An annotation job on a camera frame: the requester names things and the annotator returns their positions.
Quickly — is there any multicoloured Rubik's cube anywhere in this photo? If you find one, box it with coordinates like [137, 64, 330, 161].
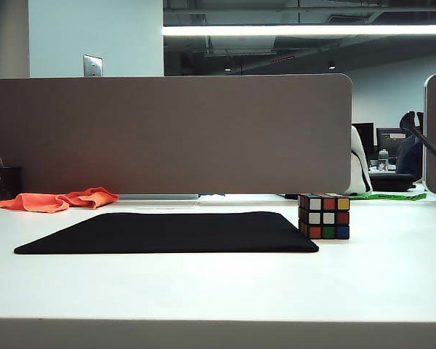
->
[297, 193, 351, 241]

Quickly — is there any black mouse pad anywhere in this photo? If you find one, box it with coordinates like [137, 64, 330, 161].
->
[13, 211, 320, 255]

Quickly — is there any wide grey-brown desk divider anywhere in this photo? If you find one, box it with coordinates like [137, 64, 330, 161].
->
[0, 73, 353, 196]

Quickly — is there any black computer monitor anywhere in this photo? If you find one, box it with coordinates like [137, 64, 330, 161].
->
[352, 122, 376, 152]

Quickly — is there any long ceiling light strip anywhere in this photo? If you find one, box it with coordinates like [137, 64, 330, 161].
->
[163, 24, 436, 37]

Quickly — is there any black round cushion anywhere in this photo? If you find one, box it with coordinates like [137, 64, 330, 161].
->
[368, 173, 417, 193]

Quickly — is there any green printed strip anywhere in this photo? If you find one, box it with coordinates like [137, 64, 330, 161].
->
[348, 192, 428, 202]

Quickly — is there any monitor with lit screen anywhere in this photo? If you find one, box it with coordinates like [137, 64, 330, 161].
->
[376, 127, 413, 161]

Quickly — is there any orange cloth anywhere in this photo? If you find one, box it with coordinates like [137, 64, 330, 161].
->
[0, 187, 121, 214]

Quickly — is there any person in blue shirt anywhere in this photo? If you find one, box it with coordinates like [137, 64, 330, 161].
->
[395, 137, 424, 176]

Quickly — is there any black curved pole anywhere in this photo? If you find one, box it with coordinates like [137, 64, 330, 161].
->
[400, 111, 436, 167]

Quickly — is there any black desk container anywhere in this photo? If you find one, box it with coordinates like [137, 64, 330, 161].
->
[0, 166, 24, 206]

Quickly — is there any white bag with black strap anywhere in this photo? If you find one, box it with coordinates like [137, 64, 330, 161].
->
[343, 125, 374, 196]

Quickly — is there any metal wall switch plate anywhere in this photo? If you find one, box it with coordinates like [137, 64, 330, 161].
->
[83, 54, 103, 78]

